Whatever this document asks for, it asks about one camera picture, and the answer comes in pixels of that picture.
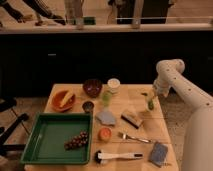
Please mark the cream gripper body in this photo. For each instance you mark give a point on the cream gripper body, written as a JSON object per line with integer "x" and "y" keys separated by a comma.
{"x": 154, "y": 93}

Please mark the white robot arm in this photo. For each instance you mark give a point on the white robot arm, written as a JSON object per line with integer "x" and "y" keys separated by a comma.
{"x": 198, "y": 140}

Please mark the purple bowl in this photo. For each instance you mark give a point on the purple bowl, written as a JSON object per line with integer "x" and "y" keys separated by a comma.
{"x": 92, "y": 87}

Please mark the orange bowl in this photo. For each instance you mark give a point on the orange bowl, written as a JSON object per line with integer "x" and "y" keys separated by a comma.
{"x": 55, "y": 103}

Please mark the brown black sponge block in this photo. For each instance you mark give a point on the brown black sponge block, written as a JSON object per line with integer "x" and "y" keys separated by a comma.
{"x": 132, "y": 119}

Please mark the white cup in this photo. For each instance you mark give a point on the white cup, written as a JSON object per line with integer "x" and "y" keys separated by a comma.
{"x": 113, "y": 85}

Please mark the wooden table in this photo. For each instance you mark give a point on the wooden table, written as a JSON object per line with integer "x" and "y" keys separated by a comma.
{"x": 129, "y": 97}

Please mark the green cup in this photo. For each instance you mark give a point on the green cup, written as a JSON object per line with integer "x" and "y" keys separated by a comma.
{"x": 106, "y": 98}

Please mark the blue-grey cloth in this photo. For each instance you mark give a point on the blue-grey cloth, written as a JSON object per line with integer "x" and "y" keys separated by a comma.
{"x": 105, "y": 117}

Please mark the blue sponge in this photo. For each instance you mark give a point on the blue sponge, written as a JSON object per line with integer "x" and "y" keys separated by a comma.
{"x": 158, "y": 154}

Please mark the orange fruit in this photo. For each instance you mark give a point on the orange fruit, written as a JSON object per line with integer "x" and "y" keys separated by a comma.
{"x": 105, "y": 134}

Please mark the small dark metal cup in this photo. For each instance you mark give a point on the small dark metal cup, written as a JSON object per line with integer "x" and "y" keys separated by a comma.
{"x": 88, "y": 106}

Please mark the white dish brush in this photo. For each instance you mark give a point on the white dish brush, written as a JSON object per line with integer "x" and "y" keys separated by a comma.
{"x": 102, "y": 156}

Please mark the yellow banana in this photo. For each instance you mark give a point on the yellow banana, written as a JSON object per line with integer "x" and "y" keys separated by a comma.
{"x": 67, "y": 96}

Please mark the dark red grapes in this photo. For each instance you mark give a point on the dark red grapes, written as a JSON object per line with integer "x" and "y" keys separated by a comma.
{"x": 77, "y": 141}

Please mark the green plastic tray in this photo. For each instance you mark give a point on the green plastic tray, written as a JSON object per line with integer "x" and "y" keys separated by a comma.
{"x": 50, "y": 133}

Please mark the black office chair base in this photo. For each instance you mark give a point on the black office chair base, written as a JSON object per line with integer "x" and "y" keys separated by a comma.
{"x": 5, "y": 104}

